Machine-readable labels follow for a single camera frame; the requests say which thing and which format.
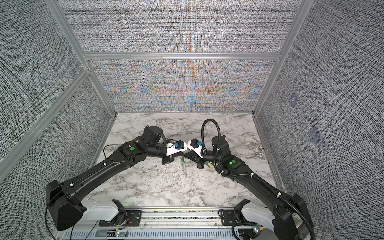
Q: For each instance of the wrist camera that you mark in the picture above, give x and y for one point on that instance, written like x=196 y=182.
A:
x=176 y=147
x=197 y=146

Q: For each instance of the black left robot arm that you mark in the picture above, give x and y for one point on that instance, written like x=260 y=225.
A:
x=65 y=200

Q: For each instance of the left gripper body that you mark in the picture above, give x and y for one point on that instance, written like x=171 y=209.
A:
x=168 y=159

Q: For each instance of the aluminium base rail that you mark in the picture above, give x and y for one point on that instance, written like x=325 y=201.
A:
x=170 y=217

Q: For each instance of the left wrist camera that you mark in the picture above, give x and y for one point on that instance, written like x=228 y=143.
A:
x=176 y=147

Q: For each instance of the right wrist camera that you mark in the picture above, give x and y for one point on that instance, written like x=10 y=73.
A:
x=197 y=146

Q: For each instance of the grey slotted cable duct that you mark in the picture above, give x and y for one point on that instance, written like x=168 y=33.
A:
x=150 y=234

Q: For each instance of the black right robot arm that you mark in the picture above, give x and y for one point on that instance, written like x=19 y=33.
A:
x=258 y=180

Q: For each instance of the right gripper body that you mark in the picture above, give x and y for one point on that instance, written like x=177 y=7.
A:
x=200 y=162

